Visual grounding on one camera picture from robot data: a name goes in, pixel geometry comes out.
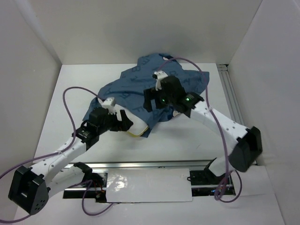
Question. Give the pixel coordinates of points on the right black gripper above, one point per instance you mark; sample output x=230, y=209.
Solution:
x=150, y=93

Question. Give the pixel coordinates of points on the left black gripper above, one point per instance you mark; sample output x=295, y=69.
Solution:
x=123, y=125

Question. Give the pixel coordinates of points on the white pillow yellow edge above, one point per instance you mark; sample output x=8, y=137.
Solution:
x=139, y=126

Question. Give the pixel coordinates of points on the blue cartoon print pillowcase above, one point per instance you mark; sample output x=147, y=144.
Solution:
x=135, y=91

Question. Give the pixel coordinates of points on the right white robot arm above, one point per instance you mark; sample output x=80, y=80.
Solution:
x=242, y=145

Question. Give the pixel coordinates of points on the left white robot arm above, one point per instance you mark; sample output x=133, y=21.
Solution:
x=32, y=187

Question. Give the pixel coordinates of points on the white cover plate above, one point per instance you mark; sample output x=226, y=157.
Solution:
x=148, y=186

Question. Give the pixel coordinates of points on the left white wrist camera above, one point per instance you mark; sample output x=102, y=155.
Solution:
x=109, y=104

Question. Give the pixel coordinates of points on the aluminium side rail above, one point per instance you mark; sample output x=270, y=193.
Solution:
x=230, y=95

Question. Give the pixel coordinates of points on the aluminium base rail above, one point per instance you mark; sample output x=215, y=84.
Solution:
x=200, y=185

